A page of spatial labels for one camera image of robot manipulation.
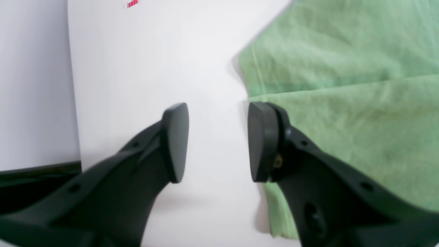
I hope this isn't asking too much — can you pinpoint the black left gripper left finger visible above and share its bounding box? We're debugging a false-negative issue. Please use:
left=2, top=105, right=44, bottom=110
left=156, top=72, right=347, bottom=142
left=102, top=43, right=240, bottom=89
left=1, top=103, right=189, bottom=247

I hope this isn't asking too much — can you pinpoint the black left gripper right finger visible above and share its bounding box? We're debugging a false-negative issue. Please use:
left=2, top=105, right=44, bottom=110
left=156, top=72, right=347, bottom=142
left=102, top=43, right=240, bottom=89
left=248, top=102, right=439, bottom=247

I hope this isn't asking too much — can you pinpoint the green T-shirt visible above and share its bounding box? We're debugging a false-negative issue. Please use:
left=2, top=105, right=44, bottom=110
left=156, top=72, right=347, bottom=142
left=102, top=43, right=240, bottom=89
left=238, top=0, right=439, bottom=239

